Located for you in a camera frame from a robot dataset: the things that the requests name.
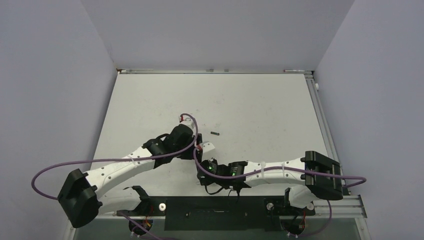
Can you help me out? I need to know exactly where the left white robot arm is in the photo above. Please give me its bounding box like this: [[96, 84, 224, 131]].
[[57, 118, 198, 228]]

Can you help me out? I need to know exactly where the purple cable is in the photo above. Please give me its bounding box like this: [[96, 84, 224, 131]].
[[31, 113, 200, 200], [193, 147, 367, 190]]

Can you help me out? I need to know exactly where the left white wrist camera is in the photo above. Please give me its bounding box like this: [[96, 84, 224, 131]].
[[179, 114, 196, 131]]

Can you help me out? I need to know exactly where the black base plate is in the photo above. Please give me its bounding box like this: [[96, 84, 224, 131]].
[[123, 196, 316, 232]]

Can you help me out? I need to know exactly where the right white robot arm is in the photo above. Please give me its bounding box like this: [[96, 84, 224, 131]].
[[193, 149, 343, 209]]

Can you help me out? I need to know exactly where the aluminium rail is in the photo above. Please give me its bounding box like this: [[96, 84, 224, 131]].
[[305, 74, 367, 219], [117, 68, 314, 75]]

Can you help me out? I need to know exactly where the aluminium right rail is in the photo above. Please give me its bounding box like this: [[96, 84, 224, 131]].
[[305, 74, 367, 219]]

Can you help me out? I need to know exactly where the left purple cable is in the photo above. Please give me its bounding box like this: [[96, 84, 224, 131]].
[[31, 113, 200, 200]]

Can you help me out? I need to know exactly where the aluminium back rail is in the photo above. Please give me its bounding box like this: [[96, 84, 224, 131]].
[[117, 68, 314, 75]]

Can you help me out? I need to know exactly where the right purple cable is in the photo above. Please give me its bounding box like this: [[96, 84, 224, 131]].
[[193, 147, 367, 190]]

